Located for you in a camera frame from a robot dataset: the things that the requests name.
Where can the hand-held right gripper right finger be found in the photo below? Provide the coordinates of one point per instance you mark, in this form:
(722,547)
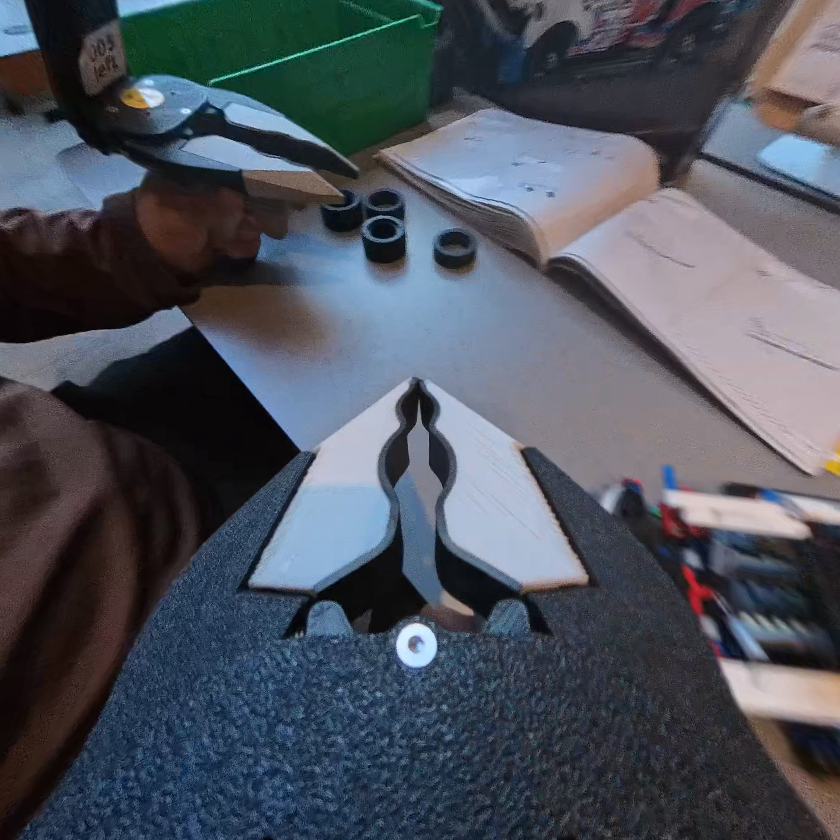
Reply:
(512,518)

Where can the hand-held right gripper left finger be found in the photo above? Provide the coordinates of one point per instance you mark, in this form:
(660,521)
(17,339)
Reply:
(328,525)

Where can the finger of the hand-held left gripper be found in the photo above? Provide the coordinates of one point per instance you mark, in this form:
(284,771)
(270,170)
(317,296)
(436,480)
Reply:
(269,124)
(223,156)

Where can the green box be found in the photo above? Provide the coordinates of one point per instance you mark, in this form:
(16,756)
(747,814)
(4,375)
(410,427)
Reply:
(328,85)

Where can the red white blue brick race car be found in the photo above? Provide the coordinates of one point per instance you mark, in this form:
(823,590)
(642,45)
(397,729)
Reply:
(754,590)

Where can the white instruction booklet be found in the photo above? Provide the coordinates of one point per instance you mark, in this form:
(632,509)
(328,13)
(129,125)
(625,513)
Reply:
(689,295)

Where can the person's left forearm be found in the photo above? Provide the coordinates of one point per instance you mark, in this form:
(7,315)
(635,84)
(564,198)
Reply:
(79,262)

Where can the grey desk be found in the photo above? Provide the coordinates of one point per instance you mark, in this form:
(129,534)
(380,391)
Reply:
(492,341)

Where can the person's left hand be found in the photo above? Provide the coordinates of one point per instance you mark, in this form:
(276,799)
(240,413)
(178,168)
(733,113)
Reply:
(197,226)

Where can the white topped wooden table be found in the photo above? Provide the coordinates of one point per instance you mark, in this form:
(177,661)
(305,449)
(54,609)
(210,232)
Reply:
(19,72)

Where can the black toy tyre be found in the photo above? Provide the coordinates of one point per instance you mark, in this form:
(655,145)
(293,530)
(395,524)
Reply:
(341,211)
(384,248)
(384,202)
(455,254)

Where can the person's black pants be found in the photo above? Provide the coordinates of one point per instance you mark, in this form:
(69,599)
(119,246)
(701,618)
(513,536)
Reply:
(184,407)

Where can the person's brown shirt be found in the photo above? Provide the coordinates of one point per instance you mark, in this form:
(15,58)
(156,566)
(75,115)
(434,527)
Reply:
(79,558)

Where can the dark cardboard box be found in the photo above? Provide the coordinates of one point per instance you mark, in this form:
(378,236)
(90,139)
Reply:
(623,111)

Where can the grey flat pad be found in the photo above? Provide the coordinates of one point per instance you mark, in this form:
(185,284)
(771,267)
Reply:
(807,161)

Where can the wooden board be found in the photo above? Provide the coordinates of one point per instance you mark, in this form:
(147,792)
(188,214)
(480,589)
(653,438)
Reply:
(800,65)

